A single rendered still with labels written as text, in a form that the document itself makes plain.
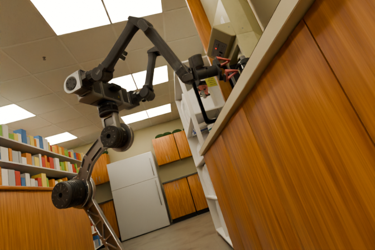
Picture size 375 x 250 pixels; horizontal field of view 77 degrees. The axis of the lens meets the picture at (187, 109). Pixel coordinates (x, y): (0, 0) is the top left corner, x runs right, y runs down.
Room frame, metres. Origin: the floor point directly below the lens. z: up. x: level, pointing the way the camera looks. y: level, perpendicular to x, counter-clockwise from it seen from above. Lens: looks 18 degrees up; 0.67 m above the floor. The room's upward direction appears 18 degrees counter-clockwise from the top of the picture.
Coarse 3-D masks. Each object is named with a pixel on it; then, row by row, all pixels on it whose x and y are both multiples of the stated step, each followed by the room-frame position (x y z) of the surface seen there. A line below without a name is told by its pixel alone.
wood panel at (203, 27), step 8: (192, 0) 1.59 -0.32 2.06; (192, 8) 1.58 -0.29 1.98; (200, 8) 1.59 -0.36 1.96; (192, 16) 1.59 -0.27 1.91; (200, 16) 1.59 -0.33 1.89; (200, 24) 1.59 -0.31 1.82; (208, 24) 1.59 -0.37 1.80; (200, 32) 1.58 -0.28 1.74; (208, 32) 1.59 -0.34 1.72; (208, 40) 1.59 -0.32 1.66
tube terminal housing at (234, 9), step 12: (228, 0) 1.23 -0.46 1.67; (240, 0) 1.27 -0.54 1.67; (216, 12) 1.36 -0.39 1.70; (228, 12) 1.23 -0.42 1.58; (240, 12) 1.24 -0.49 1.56; (252, 12) 1.39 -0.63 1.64; (216, 24) 1.43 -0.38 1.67; (240, 24) 1.23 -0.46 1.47; (252, 24) 1.28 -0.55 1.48; (240, 36) 1.23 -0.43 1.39; (252, 36) 1.24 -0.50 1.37; (240, 48) 1.25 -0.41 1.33; (252, 48) 1.23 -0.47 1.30
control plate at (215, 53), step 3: (216, 42) 1.34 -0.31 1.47; (219, 42) 1.33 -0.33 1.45; (222, 42) 1.32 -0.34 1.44; (216, 45) 1.37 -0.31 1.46; (219, 45) 1.35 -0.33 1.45; (225, 45) 1.33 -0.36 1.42; (213, 48) 1.41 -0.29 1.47; (219, 48) 1.38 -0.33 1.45; (225, 48) 1.36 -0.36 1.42; (213, 51) 1.44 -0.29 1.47; (216, 51) 1.43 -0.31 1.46; (222, 51) 1.40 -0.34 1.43; (213, 54) 1.47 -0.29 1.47; (216, 54) 1.46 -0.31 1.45; (219, 54) 1.45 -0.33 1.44; (222, 54) 1.43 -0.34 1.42; (222, 57) 1.47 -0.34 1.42
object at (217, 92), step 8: (224, 72) 1.51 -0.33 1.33; (200, 80) 1.43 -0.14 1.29; (208, 80) 1.45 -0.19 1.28; (216, 80) 1.48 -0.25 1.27; (200, 88) 1.42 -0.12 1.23; (208, 88) 1.44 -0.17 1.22; (216, 88) 1.47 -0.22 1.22; (224, 88) 1.49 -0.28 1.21; (200, 96) 1.41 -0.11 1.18; (208, 96) 1.43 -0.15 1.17; (216, 96) 1.46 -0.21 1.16; (224, 96) 1.48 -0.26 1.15; (208, 104) 1.42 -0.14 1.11; (216, 104) 1.45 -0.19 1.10; (208, 112) 1.42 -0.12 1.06; (216, 112) 1.44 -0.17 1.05
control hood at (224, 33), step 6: (222, 24) 1.22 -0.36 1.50; (228, 24) 1.22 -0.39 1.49; (216, 30) 1.23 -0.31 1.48; (222, 30) 1.22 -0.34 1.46; (228, 30) 1.22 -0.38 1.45; (210, 36) 1.30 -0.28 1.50; (216, 36) 1.28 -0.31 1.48; (222, 36) 1.26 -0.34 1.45; (228, 36) 1.24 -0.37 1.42; (234, 36) 1.24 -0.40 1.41; (210, 42) 1.36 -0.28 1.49; (228, 42) 1.29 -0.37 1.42; (210, 48) 1.42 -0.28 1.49; (228, 48) 1.35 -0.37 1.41; (210, 54) 1.49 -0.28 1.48; (228, 54) 1.44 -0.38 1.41; (222, 60) 1.50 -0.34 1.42
